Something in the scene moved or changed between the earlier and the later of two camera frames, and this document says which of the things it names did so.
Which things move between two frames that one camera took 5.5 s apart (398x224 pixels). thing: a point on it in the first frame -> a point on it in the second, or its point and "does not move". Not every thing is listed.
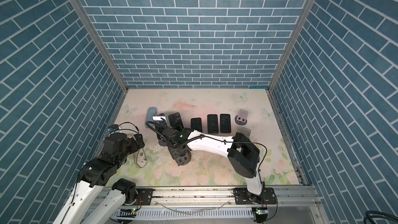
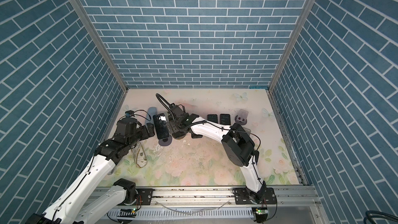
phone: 225,121 does not move
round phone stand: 245,131 does not move
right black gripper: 171,150 -> 171,122
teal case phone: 212,124 does not move
